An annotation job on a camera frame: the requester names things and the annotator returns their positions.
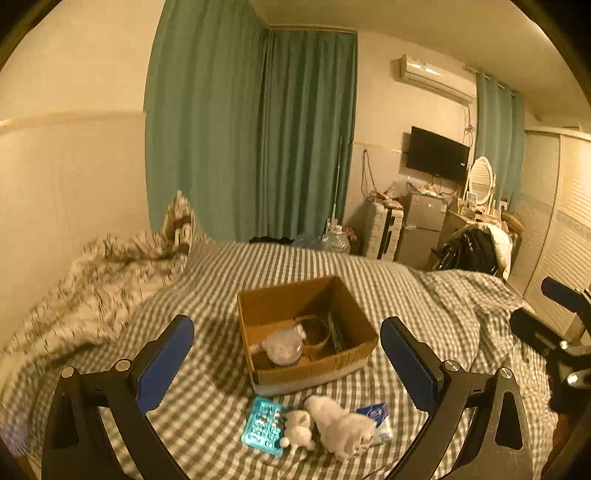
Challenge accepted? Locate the white padded coat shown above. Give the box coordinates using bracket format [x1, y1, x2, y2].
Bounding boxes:
[480, 223, 516, 278]

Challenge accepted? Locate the white oval vanity mirror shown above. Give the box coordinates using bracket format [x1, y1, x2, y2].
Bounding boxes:
[466, 156, 498, 206]

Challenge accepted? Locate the narrow green window curtain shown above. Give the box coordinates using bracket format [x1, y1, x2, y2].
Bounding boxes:
[475, 73, 526, 205]

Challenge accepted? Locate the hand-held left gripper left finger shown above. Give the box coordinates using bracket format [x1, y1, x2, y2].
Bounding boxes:
[41, 315, 195, 480]

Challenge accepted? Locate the brown cardboard box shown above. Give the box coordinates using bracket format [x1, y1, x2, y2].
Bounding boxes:
[237, 275, 380, 397]

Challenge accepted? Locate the wide green curtain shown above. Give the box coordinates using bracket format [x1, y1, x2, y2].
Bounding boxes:
[144, 0, 269, 243]

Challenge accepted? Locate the grey mini fridge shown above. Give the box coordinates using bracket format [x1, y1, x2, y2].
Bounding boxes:
[396, 191, 449, 271]

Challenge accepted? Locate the large clear water bottle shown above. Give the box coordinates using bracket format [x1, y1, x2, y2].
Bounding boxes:
[320, 224, 352, 255]

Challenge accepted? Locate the white pole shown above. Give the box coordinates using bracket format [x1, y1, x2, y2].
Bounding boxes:
[329, 137, 345, 232]

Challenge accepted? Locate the white louvred wardrobe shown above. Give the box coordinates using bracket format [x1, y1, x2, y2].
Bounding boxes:
[505, 128, 591, 343]

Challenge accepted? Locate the striped crumpled blanket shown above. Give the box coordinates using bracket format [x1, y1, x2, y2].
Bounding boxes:
[0, 189, 219, 370]

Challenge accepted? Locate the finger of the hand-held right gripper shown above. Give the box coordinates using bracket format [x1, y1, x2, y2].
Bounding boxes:
[510, 308, 574, 357]
[541, 276, 591, 306]

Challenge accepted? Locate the dressing table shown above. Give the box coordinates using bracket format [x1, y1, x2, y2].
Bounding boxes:
[442, 207, 509, 241]

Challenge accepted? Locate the green corner curtain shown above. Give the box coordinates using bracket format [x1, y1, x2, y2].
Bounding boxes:
[256, 30, 359, 243]

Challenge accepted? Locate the teal blister pack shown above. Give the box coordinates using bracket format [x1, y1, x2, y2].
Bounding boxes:
[240, 395, 288, 456]

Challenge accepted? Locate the grey white plush toy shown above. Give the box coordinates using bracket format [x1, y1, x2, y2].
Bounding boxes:
[304, 394, 378, 461]

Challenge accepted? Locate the brown tape roll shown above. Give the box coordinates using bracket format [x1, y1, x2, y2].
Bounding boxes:
[295, 315, 332, 357]

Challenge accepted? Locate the small white plush toy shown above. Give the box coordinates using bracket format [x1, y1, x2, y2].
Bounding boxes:
[279, 410, 317, 452]

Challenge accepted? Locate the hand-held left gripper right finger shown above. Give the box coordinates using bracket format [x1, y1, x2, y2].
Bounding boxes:
[379, 316, 548, 480]

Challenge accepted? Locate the blue white tissue packet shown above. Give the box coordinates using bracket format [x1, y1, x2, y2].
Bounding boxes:
[355, 403, 393, 446]

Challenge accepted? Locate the clear plastic ball container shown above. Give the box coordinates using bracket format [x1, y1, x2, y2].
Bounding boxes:
[252, 329, 306, 368]

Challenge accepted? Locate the white ribbed suitcase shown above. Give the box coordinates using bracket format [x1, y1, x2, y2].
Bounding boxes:
[362, 199, 407, 262]

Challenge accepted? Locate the white air conditioner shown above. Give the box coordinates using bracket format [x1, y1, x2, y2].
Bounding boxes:
[398, 54, 477, 106]

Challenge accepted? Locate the clear plastic bag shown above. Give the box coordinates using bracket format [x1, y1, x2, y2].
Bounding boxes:
[293, 233, 325, 251]

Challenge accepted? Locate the black wall television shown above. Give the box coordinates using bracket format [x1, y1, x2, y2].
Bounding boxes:
[406, 126, 471, 180]

